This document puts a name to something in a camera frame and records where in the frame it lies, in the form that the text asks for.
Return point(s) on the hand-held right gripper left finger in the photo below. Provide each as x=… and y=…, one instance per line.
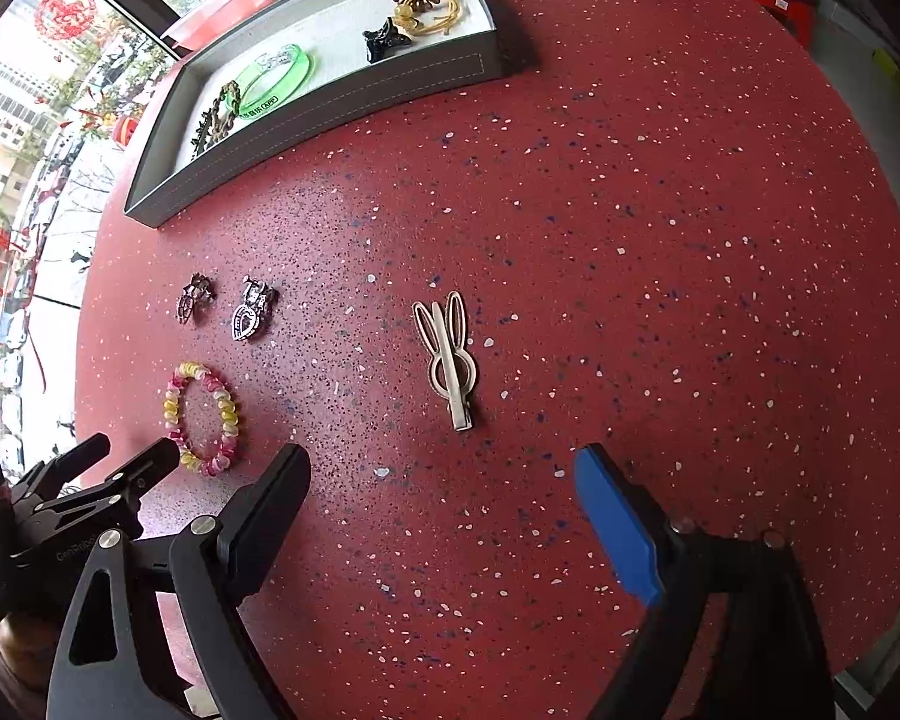
x=259, y=525

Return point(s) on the silver bunny hair clip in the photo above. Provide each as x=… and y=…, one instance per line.
x=450, y=367

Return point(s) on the person's left forearm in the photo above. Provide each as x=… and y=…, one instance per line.
x=15, y=652

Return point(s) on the silver heart rhinestone hair clip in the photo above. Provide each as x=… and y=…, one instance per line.
x=249, y=315

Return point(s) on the brown rhinestone hair clip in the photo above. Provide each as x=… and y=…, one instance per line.
x=193, y=300

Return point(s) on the pink plastic basin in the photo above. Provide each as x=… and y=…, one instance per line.
x=232, y=4

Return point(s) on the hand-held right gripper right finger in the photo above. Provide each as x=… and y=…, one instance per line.
x=615, y=525

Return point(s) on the black hair claw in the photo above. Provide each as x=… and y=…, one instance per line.
x=382, y=41

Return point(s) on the red lantern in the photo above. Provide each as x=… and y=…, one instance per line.
x=126, y=129

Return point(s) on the grey jewelry tray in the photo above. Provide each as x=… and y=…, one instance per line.
x=322, y=105

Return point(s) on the red window decal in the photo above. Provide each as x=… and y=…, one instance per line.
x=64, y=11

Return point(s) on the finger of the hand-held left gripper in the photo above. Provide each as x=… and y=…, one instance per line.
x=146, y=469
x=64, y=465

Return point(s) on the green plastic bangle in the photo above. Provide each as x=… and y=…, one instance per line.
x=300, y=79

